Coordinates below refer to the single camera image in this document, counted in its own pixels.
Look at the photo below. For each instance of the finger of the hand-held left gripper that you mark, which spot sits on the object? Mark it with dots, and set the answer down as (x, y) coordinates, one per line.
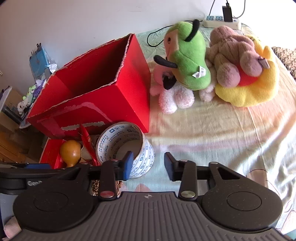
(37, 166)

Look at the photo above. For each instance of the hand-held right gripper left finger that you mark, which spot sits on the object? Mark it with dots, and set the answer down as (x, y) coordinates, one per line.
(128, 165)

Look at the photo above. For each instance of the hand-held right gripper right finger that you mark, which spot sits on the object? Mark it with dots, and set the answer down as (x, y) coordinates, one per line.
(169, 166)

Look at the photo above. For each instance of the printed white tape roll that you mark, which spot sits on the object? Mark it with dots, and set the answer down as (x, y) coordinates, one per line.
(148, 154)

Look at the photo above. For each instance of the red snack packet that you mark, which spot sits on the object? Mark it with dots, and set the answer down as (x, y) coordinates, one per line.
(86, 139)

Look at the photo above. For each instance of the red cardboard box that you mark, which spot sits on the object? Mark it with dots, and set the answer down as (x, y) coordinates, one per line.
(129, 102)

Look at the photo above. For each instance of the small red box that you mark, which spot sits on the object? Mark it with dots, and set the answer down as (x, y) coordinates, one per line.
(49, 150)

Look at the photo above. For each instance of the brown gourd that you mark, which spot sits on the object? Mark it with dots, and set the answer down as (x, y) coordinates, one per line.
(70, 151)

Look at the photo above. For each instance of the bear print bed sheet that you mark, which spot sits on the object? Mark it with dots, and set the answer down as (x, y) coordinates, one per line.
(208, 129)

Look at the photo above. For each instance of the pink and white plush toy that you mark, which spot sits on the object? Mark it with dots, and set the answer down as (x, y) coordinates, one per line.
(178, 97)

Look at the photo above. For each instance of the blue plastic bag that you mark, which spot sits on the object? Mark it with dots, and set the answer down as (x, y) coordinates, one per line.
(38, 60)

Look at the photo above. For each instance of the yellow plush toy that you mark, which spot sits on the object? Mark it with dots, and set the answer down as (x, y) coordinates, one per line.
(254, 92)

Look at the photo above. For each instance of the green plush toy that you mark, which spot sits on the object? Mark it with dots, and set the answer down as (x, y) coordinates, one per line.
(189, 51)

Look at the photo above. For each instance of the black binder clip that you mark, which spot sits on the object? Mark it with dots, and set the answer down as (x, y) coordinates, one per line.
(38, 45)

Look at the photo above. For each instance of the brown plush toy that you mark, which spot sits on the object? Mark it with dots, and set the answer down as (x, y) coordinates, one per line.
(231, 46)

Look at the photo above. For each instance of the white power strip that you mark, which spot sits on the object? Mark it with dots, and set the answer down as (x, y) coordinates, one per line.
(215, 22)

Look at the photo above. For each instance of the black charger adapter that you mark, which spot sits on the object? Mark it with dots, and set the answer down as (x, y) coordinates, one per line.
(227, 14)

